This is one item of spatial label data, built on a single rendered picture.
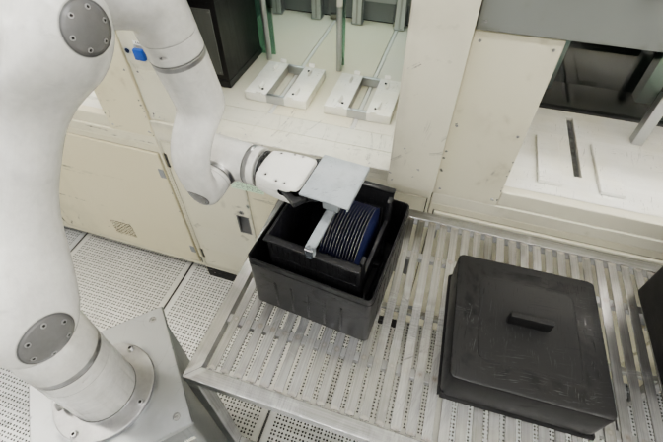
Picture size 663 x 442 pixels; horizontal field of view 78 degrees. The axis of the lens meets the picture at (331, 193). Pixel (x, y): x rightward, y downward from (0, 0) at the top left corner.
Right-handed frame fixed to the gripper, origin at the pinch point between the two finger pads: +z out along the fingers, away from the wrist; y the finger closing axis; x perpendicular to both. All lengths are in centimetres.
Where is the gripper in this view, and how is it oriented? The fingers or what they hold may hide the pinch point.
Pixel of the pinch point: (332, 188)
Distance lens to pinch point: 81.1
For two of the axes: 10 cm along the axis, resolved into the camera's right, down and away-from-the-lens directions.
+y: -3.9, 6.7, -6.4
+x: 0.0, -6.9, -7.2
